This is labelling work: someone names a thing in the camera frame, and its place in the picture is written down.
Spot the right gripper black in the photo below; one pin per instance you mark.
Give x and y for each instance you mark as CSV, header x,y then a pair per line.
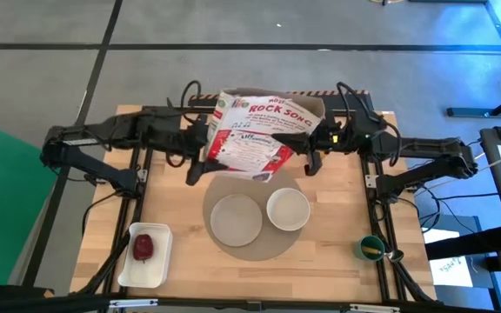
x,y
337,137

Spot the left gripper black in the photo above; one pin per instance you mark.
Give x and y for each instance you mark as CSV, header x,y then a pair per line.
x,y
189,135

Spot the red white snack bag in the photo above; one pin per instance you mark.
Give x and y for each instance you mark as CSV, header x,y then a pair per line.
x,y
250,130

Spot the dark red apple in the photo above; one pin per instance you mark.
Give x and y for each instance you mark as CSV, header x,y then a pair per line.
x,y
143,247

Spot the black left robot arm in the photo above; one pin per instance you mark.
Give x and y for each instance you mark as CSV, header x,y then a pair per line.
x,y
102,130

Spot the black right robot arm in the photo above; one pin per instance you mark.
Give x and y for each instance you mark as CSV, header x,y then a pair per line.
x,y
424,150

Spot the white round bowl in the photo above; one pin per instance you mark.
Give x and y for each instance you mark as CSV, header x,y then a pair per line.
x,y
288,209

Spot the round grey plate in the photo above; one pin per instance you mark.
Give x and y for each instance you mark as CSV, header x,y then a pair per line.
x,y
235,220

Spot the round grey placemat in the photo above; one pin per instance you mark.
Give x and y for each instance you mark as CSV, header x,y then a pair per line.
x,y
276,243

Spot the green tape roll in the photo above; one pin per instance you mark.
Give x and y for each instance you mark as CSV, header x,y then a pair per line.
x,y
360,254

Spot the white rectangular tray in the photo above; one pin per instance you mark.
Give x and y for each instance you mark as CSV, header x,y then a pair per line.
x,y
146,274

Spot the metal spoon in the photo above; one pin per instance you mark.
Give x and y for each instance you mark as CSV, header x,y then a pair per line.
x,y
395,255

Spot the white paper sheet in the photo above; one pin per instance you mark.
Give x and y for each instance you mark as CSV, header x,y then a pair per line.
x,y
450,269

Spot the green floor mat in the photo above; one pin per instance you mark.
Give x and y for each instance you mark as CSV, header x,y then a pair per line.
x,y
7,195

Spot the silver corner bracket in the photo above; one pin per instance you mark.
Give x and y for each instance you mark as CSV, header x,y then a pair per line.
x,y
370,181

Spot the black aluminium table frame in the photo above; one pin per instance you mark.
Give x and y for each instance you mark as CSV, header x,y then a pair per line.
x,y
383,269

